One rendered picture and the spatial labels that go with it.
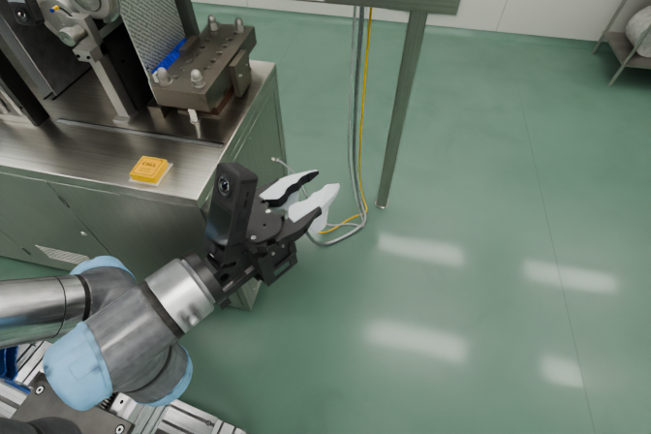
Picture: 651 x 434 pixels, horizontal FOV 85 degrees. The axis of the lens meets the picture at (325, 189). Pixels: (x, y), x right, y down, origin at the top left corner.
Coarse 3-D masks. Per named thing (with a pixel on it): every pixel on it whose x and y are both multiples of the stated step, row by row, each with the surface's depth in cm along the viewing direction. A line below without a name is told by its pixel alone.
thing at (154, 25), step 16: (144, 0) 97; (160, 0) 103; (128, 16) 92; (144, 16) 98; (160, 16) 104; (176, 16) 111; (128, 32) 93; (144, 32) 99; (160, 32) 105; (176, 32) 113; (144, 48) 100; (160, 48) 106; (144, 64) 101
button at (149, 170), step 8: (144, 160) 96; (152, 160) 96; (160, 160) 96; (136, 168) 94; (144, 168) 94; (152, 168) 94; (160, 168) 94; (136, 176) 93; (144, 176) 92; (152, 176) 92; (160, 176) 94
